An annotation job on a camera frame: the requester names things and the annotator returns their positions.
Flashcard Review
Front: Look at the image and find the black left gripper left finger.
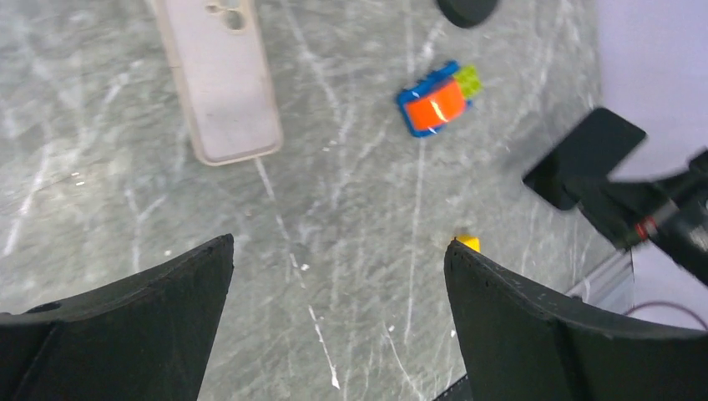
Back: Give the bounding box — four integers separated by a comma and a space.
1, 234, 234, 400

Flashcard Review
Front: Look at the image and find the beige phone case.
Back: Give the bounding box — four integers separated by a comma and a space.
154, 0, 283, 165

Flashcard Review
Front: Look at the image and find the orange blue toy car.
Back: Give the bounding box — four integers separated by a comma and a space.
395, 60, 483, 138

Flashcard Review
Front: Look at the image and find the black smartphone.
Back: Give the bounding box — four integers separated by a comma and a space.
523, 107, 647, 211

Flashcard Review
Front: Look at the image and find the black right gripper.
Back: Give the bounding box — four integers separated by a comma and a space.
564, 150, 707, 284

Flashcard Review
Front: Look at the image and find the yellow cube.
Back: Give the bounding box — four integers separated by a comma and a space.
454, 235, 481, 253

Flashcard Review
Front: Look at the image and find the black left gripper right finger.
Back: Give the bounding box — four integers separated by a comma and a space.
444, 241, 707, 400

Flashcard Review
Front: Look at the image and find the black microphone stand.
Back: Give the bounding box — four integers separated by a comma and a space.
437, 0, 499, 28

